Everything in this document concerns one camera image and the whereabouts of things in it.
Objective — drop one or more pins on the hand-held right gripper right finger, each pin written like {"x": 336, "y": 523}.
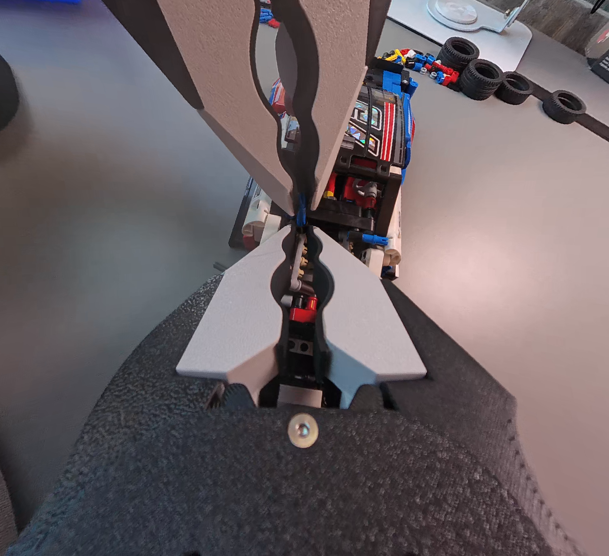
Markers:
{"x": 371, "y": 323}

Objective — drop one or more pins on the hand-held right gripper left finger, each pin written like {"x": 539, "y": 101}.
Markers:
{"x": 233, "y": 323}

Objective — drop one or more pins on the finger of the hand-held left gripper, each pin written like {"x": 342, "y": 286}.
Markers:
{"x": 204, "y": 18}
{"x": 342, "y": 18}

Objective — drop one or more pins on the brick-built toy race car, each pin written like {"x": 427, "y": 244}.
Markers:
{"x": 376, "y": 128}

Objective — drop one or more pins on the small blue connector pin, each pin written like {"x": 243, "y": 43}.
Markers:
{"x": 300, "y": 213}

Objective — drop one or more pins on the pile of blue pins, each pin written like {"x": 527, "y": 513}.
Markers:
{"x": 266, "y": 14}

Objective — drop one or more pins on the pile of mixed bricks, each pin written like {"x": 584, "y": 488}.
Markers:
{"x": 418, "y": 64}

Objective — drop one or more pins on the silver monitor stand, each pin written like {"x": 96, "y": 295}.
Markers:
{"x": 499, "y": 47}

